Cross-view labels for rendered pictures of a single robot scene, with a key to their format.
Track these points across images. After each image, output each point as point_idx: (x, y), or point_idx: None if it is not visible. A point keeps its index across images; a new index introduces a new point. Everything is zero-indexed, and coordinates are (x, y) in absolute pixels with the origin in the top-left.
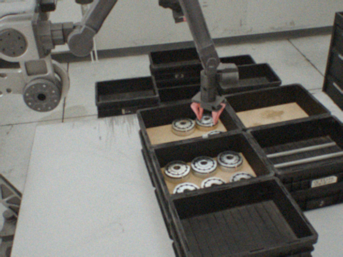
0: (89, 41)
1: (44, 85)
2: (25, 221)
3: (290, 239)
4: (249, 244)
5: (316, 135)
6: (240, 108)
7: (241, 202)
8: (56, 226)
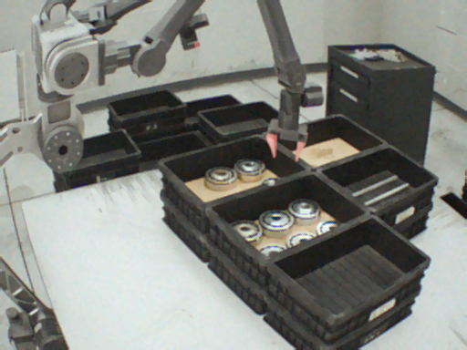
0: (162, 56)
1: (68, 133)
2: (65, 314)
3: (398, 275)
4: (364, 292)
5: (378, 169)
6: None
7: (340, 252)
8: (103, 318)
